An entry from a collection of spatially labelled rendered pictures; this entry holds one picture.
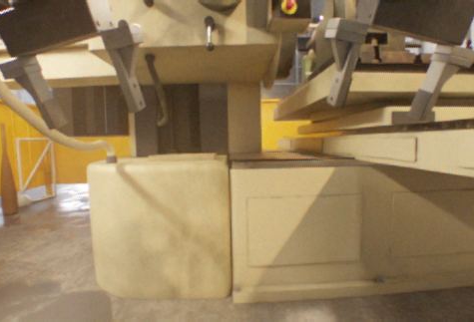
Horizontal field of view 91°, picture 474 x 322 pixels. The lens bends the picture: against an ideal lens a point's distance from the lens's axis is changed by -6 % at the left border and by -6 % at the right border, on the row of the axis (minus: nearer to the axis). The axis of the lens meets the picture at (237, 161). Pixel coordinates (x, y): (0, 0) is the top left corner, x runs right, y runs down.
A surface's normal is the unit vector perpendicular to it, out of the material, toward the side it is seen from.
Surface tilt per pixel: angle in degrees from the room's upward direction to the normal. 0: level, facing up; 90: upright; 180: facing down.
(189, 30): 90
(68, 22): 113
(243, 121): 90
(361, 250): 90
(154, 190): 90
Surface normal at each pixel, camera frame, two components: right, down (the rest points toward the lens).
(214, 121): 0.03, 0.07
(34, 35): -0.07, 0.47
